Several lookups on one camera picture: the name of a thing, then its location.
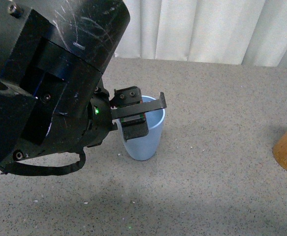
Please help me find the white pleated curtain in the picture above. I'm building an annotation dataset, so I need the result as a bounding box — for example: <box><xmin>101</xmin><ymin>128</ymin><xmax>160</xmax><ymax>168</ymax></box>
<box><xmin>115</xmin><ymin>0</ymin><xmax>287</xmax><ymax>68</ymax></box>

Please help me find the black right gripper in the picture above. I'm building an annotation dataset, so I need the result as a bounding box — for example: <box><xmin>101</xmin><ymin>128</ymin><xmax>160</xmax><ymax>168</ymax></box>
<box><xmin>83</xmin><ymin>86</ymin><xmax>167</xmax><ymax>147</ymax></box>

